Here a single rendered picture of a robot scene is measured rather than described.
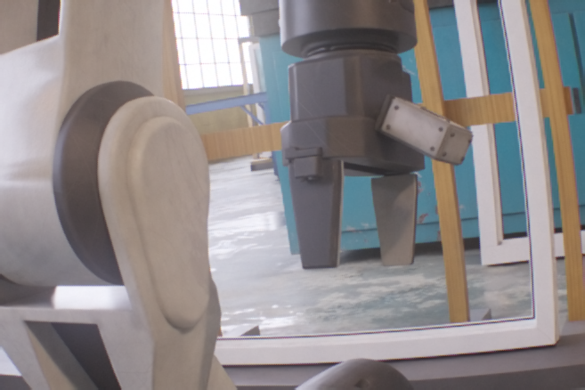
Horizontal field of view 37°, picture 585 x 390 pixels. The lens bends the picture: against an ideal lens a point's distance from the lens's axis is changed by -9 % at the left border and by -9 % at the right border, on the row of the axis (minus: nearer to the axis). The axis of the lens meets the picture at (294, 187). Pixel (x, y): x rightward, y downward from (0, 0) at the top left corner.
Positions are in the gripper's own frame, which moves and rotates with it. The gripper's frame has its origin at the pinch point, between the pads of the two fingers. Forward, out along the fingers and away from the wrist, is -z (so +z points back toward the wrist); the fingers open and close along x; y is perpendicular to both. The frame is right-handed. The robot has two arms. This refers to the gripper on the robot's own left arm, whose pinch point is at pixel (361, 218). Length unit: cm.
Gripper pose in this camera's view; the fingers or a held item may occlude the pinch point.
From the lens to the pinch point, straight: 58.9
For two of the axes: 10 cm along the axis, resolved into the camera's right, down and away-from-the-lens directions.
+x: -5.1, -0.6, -8.6
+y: 8.6, -0.9, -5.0
